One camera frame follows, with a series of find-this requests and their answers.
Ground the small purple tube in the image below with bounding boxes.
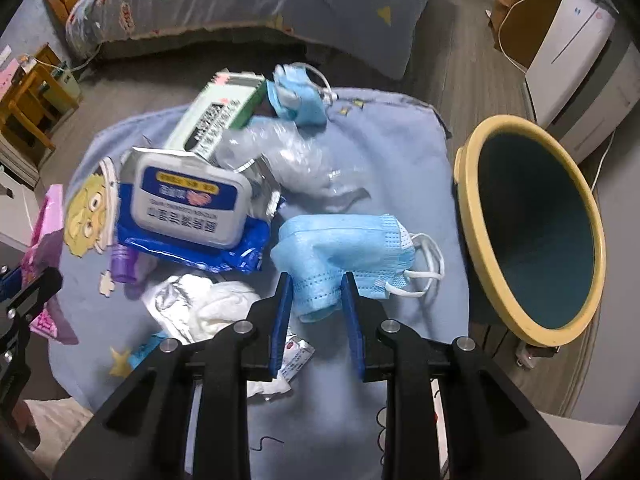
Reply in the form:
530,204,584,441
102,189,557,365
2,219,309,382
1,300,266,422
111,245,141,283

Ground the white fluffy rug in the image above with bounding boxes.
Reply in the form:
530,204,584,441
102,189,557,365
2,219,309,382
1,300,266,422
20,397,96,461

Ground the light blue small wrapper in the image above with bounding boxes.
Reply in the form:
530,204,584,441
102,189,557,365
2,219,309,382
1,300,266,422
127,332,168,368

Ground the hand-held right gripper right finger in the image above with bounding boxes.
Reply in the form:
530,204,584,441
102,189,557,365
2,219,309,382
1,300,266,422
341,271,583,480

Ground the printed blue blanket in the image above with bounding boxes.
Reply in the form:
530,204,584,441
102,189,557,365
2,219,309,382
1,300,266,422
47,87,471,480

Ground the thin white bedside cable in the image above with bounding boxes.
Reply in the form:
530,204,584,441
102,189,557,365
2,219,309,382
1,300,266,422
30,45,101,73

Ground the yellow rimmed trash bin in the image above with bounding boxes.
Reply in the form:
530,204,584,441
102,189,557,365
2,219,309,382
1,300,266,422
452,115,607,348

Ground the pink tissue packet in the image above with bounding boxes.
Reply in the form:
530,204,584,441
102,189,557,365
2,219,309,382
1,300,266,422
27,184,81,346

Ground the blue wet wipes pack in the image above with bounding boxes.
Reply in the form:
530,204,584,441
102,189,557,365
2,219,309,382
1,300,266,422
116,152,271,275

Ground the green white carton box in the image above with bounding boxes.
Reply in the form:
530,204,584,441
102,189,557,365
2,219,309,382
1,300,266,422
165,71,268,161

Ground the green white small box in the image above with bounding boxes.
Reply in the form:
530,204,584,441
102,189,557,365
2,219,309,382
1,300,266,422
42,67,81,106

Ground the bed with blue duvet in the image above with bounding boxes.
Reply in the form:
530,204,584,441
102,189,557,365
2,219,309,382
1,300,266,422
65,0,446,81

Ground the crumpled silver wrapper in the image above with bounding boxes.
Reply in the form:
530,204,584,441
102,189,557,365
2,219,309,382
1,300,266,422
141,274,201,346

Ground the clear plastic bag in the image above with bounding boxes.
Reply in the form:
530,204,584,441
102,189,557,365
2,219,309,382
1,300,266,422
215,117,371,211

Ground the white air purifier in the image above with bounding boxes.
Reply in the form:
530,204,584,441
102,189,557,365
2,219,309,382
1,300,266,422
522,0,636,163

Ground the wooden nightstand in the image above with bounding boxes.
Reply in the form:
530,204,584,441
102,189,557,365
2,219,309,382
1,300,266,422
0,42,83,151

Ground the blue face mask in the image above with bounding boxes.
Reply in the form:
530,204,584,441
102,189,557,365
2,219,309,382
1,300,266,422
265,62,336,126
270,212,446,323

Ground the white charging cable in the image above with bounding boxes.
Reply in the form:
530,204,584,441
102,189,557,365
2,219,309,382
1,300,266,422
497,0,543,68

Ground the small red white wrapper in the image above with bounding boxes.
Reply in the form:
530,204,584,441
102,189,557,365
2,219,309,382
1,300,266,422
277,337,315,383

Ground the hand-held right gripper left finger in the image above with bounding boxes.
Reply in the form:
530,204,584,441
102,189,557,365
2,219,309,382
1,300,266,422
52,272,296,480

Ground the white purifier power cable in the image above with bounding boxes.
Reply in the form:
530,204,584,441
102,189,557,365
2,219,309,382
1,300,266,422
590,130,616,191

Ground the pink box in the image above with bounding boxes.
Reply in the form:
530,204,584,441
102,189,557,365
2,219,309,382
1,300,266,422
0,57,23,93

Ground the white tissue scrap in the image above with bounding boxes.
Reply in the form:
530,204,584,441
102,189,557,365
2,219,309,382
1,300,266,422
245,375,292,403

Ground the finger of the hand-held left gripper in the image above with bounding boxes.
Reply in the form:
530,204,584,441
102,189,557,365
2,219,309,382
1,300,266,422
7,266,63,317
0,265,25,303

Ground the wooden cabinet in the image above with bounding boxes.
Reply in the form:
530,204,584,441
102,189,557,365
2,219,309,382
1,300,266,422
492,0,563,68

